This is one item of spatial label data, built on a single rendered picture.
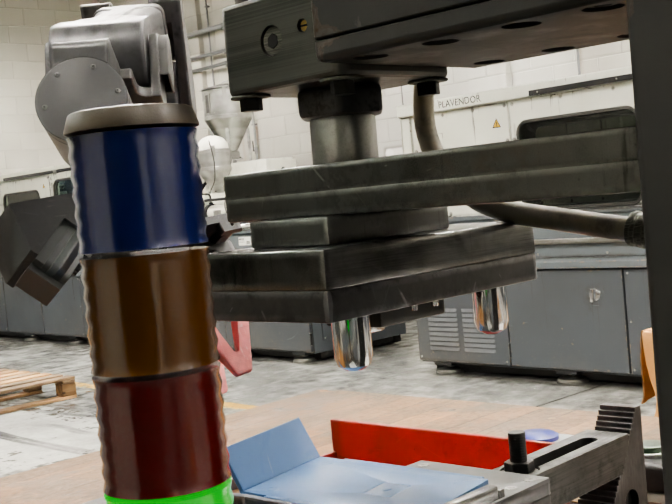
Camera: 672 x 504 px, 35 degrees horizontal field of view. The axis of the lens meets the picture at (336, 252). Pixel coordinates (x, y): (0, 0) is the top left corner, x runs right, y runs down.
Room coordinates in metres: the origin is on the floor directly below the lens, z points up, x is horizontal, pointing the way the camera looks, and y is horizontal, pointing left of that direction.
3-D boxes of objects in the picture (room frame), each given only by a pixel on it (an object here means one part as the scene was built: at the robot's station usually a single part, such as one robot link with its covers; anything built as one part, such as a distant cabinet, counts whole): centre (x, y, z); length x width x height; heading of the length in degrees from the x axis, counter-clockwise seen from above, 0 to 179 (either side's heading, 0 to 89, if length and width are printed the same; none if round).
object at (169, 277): (0.31, 0.06, 1.14); 0.04 x 0.04 x 0.03
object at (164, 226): (0.31, 0.06, 1.17); 0.04 x 0.04 x 0.03
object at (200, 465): (0.31, 0.06, 1.10); 0.04 x 0.04 x 0.03
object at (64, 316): (9.80, 1.73, 0.49); 5.51 x 1.02 x 0.97; 42
